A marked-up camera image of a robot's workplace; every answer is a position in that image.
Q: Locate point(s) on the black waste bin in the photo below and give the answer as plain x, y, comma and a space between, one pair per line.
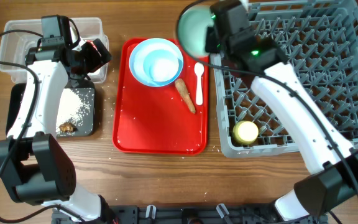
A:
17, 93

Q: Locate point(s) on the light blue plate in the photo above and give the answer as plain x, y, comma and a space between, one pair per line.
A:
145, 47

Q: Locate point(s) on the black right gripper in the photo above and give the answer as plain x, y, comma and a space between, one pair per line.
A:
206, 40

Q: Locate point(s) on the brown carrot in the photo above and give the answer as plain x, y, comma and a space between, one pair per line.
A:
182, 90

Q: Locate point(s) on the yellow plastic cup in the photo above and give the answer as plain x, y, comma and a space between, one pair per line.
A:
245, 132

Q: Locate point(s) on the white plastic spoon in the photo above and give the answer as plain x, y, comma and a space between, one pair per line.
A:
199, 71

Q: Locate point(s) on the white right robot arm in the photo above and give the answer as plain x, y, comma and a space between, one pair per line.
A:
330, 158

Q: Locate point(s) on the brown food scrap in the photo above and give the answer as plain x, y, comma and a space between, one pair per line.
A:
67, 127

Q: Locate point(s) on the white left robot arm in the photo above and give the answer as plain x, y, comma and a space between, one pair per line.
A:
33, 167

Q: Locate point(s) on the red plastic tray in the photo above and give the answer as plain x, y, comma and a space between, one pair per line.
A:
153, 120

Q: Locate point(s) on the small light blue bowl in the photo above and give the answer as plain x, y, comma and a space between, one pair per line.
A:
161, 67

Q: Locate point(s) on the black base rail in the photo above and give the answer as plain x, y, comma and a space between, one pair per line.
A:
257, 213

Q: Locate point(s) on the grey dishwasher rack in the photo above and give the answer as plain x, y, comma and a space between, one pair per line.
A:
320, 39

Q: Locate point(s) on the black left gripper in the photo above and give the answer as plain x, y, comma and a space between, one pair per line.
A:
97, 61

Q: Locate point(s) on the clear plastic bin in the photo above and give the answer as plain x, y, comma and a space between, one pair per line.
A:
14, 46

